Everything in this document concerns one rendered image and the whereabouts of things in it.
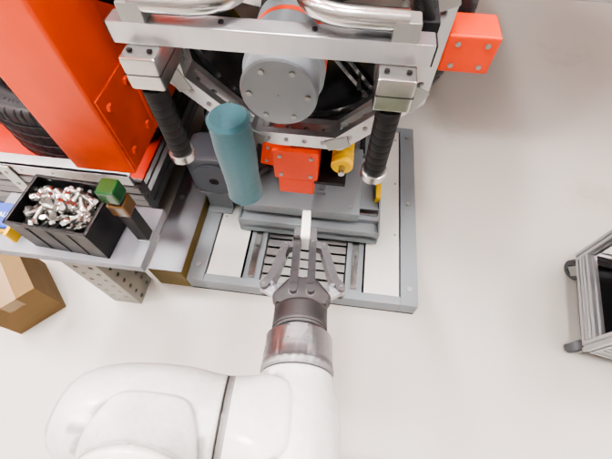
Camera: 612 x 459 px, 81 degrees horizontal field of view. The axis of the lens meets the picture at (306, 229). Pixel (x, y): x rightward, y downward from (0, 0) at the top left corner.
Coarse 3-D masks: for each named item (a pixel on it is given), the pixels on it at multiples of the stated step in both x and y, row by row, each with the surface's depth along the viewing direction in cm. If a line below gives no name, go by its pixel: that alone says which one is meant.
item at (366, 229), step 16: (368, 192) 135; (240, 208) 129; (368, 208) 129; (240, 224) 130; (256, 224) 128; (272, 224) 127; (288, 224) 126; (320, 224) 128; (336, 224) 128; (352, 224) 128; (368, 224) 128; (352, 240) 130; (368, 240) 128
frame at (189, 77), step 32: (448, 0) 56; (448, 32) 60; (192, 64) 78; (192, 96) 79; (224, 96) 83; (416, 96) 71; (256, 128) 86; (288, 128) 86; (320, 128) 88; (352, 128) 81
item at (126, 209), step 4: (128, 196) 78; (124, 200) 77; (128, 200) 78; (132, 200) 79; (124, 204) 76; (128, 204) 78; (132, 204) 79; (108, 208) 76; (112, 208) 76; (116, 208) 76; (120, 208) 76; (124, 208) 76; (128, 208) 78; (132, 208) 79; (112, 212) 78; (116, 212) 78; (120, 212) 77; (124, 212) 77; (128, 212) 78; (120, 216) 79; (124, 216) 79; (128, 216) 79
